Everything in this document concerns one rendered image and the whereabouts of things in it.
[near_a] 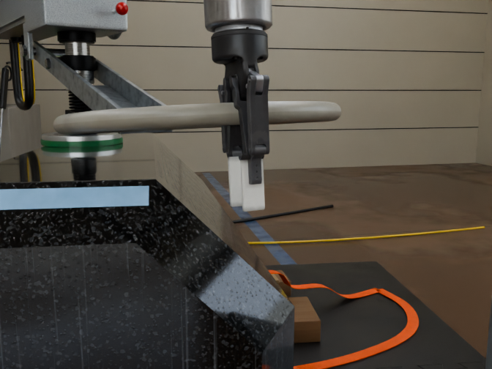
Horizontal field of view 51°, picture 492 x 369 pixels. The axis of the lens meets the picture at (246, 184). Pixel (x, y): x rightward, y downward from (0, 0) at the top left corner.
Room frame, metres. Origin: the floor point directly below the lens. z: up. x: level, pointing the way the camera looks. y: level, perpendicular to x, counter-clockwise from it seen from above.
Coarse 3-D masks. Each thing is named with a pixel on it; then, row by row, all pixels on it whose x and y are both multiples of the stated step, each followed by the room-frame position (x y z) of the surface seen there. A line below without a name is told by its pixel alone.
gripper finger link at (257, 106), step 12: (252, 84) 0.63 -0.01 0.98; (264, 84) 0.64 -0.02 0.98; (252, 96) 0.64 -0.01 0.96; (264, 96) 0.64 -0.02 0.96; (252, 108) 0.63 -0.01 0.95; (264, 108) 0.64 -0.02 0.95; (252, 120) 0.63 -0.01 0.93; (264, 120) 0.64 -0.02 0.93; (252, 132) 0.63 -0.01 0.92; (264, 132) 0.64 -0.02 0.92; (252, 144) 0.63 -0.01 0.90; (264, 144) 0.64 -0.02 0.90
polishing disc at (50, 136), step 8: (48, 136) 1.35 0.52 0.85; (56, 136) 1.34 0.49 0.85; (64, 136) 1.33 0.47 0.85; (72, 136) 1.33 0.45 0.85; (80, 136) 1.33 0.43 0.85; (88, 136) 1.34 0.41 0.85; (96, 136) 1.35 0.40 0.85; (104, 136) 1.37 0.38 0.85; (112, 136) 1.39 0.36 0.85; (120, 136) 1.44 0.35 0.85
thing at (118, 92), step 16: (48, 48) 1.58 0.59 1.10; (48, 64) 1.43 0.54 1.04; (64, 64) 1.35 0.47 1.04; (96, 64) 1.46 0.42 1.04; (64, 80) 1.34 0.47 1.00; (80, 80) 1.24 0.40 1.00; (112, 80) 1.37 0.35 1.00; (128, 80) 1.31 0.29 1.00; (80, 96) 1.25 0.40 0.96; (96, 96) 1.16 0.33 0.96; (112, 96) 1.30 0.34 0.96; (128, 96) 1.29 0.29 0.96; (144, 96) 1.21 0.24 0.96
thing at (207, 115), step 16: (80, 112) 0.74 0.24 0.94; (96, 112) 0.71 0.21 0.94; (112, 112) 0.69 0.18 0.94; (128, 112) 0.68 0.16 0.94; (144, 112) 0.67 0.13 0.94; (160, 112) 0.67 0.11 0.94; (176, 112) 0.67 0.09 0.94; (192, 112) 0.67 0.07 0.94; (208, 112) 0.67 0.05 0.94; (224, 112) 0.67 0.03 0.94; (272, 112) 0.70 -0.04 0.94; (288, 112) 0.71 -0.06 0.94; (304, 112) 0.73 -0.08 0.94; (320, 112) 0.76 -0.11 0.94; (336, 112) 0.81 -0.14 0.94; (64, 128) 0.75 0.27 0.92; (80, 128) 0.72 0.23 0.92; (96, 128) 0.70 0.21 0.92; (112, 128) 0.69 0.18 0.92; (128, 128) 0.68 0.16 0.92; (144, 128) 0.68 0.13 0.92; (160, 128) 0.68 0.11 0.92; (176, 128) 1.12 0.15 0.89; (192, 128) 1.13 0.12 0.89
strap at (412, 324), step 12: (300, 288) 2.12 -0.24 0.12; (372, 288) 2.37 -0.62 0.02; (396, 300) 2.23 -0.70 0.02; (408, 312) 2.10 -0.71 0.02; (408, 324) 1.98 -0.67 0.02; (396, 336) 1.88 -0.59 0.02; (408, 336) 1.88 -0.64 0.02; (372, 348) 1.78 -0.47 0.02; (384, 348) 1.78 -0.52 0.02; (324, 360) 1.69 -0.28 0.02; (336, 360) 1.69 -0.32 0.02; (348, 360) 1.69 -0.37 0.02
